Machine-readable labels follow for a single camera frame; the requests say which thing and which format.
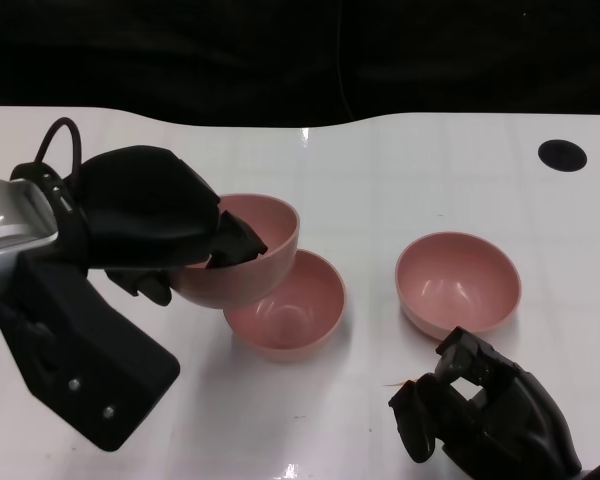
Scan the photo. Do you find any pink plastic bowl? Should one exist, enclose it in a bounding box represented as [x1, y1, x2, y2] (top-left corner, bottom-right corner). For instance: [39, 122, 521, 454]
[169, 193, 301, 311]
[394, 230, 523, 342]
[223, 248, 348, 364]

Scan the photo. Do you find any black round table grommet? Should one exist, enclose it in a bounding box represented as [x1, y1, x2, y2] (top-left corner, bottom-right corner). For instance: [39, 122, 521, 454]
[537, 139, 589, 173]

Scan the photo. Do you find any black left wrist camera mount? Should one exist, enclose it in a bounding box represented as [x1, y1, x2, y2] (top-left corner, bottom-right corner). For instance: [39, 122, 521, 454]
[0, 162, 181, 454]

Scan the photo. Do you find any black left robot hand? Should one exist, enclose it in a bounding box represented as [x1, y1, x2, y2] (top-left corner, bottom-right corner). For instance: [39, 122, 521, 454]
[72, 145, 269, 307]

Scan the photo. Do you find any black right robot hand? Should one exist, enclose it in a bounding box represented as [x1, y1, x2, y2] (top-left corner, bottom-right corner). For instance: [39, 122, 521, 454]
[387, 326, 584, 480]

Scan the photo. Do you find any black left wrist loop cable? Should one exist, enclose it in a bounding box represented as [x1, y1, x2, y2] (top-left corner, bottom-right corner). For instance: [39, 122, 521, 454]
[32, 117, 84, 181]

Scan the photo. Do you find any black backdrop curtain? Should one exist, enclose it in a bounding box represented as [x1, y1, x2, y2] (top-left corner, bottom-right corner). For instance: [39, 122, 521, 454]
[0, 0, 600, 129]

